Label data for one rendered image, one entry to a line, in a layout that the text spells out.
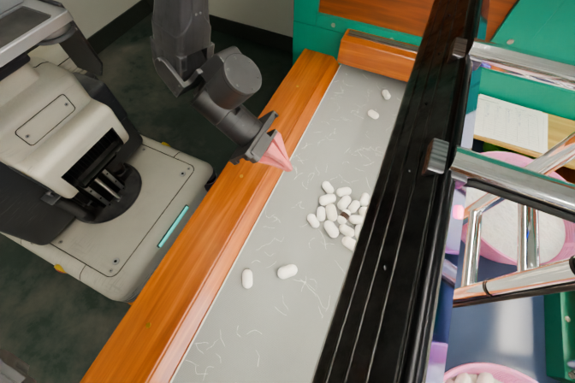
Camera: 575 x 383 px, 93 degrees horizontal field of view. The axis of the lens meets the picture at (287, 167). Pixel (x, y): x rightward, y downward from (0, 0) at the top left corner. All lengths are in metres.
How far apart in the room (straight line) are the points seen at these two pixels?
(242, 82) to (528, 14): 0.62
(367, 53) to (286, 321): 0.64
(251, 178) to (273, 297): 0.24
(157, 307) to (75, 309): 1.02
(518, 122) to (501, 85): 0.10
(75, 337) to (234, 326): 1.06
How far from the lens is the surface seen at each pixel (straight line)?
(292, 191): 0.61
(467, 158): 0.24
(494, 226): 0.74
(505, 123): 0.85
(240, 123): 0.44
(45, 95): 0.77
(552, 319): 0.78
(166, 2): 0.41
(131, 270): 1.17
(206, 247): 0.56
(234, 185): 0.60
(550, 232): 0.81
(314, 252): 0.57
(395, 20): 0.82
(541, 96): 0.93
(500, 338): 0.74
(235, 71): 0.38
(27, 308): 1.69
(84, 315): 1.54
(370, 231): 0.24
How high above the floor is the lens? 1.29
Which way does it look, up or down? 59 degrees down
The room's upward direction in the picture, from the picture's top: straight up
